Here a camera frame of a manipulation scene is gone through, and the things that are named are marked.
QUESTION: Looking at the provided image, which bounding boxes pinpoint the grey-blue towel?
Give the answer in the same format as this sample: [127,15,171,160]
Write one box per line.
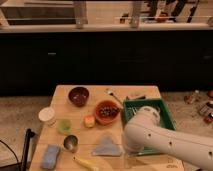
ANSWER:
[91,136,123,157]

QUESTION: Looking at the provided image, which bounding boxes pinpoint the green plastic tray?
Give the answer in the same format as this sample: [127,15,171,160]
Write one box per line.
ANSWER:
[122,99,175,156]

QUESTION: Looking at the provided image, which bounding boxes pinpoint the purple bowl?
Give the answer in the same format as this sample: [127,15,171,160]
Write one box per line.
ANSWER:
[68,87,89,107]

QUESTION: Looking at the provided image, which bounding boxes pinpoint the blue sponge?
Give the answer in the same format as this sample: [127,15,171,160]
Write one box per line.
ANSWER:
[40,144,60,170]

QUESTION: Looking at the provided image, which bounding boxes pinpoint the orange bowl with dark pieces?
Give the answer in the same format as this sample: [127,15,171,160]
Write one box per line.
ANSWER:
[94,100,120,125]

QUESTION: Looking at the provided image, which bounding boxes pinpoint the small metal cup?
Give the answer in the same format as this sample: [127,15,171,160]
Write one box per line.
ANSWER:
[63,135,78,153]

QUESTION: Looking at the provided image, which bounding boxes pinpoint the black stand with cable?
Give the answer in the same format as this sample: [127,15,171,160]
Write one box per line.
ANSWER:
[0,128,36,171]

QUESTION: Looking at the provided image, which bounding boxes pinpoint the black cabinet counter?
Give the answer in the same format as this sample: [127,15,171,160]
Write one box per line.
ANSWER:
[0,29,213,96]

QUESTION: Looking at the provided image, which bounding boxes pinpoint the metal tongs in tray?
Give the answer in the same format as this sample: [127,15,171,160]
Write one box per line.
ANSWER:
[130,107,137,116]

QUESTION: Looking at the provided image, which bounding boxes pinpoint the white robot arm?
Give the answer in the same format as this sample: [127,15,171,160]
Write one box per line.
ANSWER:
[122,106,213,171]

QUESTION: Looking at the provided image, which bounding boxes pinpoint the yellow banana toy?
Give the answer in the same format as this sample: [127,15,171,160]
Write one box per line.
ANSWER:
[73,157,99,171]

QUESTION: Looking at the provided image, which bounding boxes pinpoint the green plastic cup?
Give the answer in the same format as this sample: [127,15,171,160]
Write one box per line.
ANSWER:
[57,119,71,135]

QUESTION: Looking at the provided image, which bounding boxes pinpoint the orange sponge block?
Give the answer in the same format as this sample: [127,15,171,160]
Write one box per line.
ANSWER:
[84,115,95,128]

